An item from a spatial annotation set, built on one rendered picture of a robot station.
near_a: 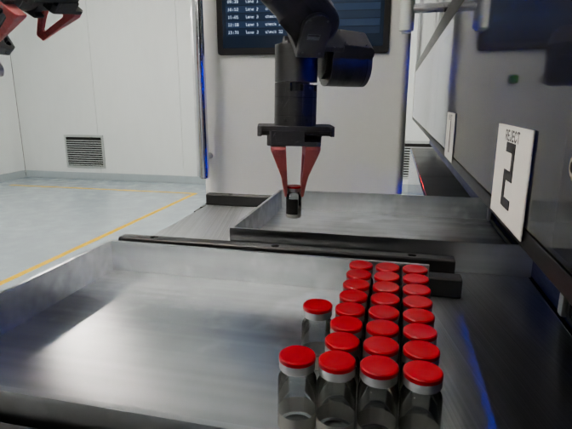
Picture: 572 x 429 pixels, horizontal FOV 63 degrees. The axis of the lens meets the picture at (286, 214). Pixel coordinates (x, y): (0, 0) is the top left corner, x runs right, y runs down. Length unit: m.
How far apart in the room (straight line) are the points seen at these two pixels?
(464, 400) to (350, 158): 0.87
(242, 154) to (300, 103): 0.58
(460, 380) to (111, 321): 0.28
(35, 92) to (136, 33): 1.74
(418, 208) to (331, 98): 0.45
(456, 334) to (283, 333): 0.14
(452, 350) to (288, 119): 0.37
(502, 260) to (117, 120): 6.36
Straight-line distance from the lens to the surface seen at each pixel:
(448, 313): 0.45
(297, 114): 0.63
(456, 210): 0.80
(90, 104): 6.93
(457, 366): 0.37
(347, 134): 1.15
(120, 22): 6.71
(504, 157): 0.33
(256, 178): 1.19
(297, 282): 0.48
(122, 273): 0.54
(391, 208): 0.80
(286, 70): 0.63
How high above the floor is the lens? 1.07
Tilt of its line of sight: 14 degrees down
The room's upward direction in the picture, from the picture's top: straight up
